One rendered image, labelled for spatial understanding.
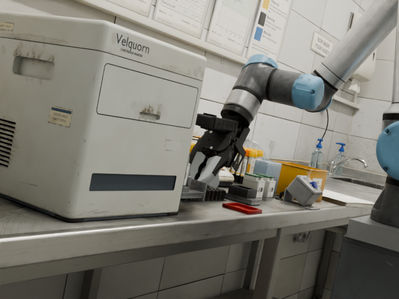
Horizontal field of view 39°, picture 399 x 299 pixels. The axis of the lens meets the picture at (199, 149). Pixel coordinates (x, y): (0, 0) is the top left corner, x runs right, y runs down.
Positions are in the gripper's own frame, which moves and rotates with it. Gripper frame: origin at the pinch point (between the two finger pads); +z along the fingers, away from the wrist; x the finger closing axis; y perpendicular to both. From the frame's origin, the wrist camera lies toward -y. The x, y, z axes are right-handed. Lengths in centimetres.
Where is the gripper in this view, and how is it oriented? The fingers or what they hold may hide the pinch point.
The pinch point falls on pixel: (193, 185)
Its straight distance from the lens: 115.8
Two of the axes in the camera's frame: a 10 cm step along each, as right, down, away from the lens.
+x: -8.2, -2.0, 5.4
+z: -4.4, 8.2, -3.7
